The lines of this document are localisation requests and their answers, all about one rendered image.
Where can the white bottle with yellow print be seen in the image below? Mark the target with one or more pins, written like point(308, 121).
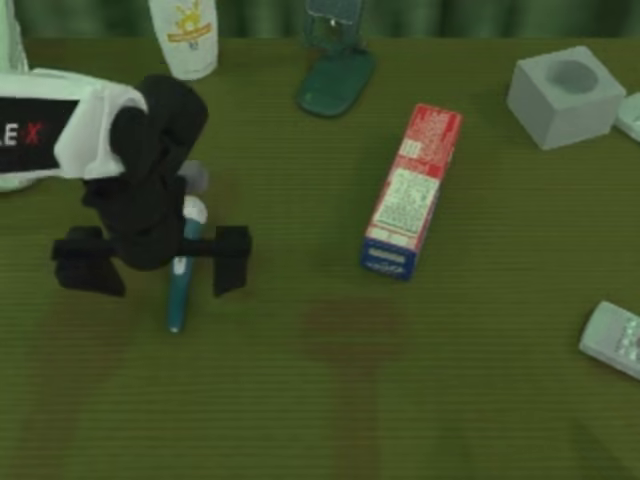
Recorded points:
point(187, 40)

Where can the red and blue carton box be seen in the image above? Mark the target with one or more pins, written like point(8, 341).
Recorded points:
point(412, 190)

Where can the green folding phone stand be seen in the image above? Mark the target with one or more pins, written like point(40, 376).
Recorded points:
point(335, 82)

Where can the grey cube with round hole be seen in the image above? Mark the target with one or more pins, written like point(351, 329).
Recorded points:
point(562, 105)

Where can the white remote control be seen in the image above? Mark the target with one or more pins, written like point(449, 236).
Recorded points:
point(615, 340)

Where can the small white plastic object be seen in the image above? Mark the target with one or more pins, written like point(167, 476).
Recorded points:
point(631, 117)

